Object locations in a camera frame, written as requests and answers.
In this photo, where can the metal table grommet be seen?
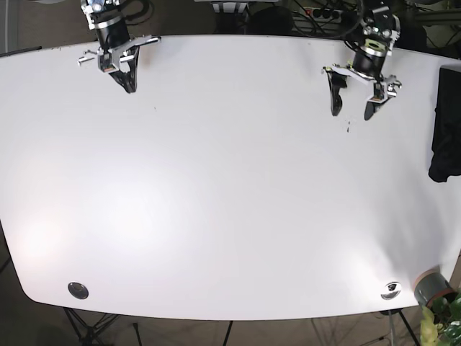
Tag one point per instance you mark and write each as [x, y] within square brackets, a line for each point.
[78, 290]
[391, 290]

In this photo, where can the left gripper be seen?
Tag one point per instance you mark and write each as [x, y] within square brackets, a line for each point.
[366, 66]

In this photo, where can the green plant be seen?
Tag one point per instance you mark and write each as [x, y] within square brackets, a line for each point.
[440, 324]

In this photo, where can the right metal table grommet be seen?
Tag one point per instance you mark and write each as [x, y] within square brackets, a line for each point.
[391, 290]

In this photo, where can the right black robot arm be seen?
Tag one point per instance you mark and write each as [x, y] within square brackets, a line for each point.
[112, 11]

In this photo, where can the left metal table grommet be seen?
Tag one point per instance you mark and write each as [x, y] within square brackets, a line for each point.
[78, 290]

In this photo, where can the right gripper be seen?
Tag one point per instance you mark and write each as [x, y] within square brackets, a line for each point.
[118, 53]

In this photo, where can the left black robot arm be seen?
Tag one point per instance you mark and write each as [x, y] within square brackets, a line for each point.
[374, 18]

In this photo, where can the black T-shirt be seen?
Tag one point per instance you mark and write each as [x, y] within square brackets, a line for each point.
[445, 145]

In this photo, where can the grey plant pot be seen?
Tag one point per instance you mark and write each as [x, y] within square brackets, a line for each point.
[431, 285]

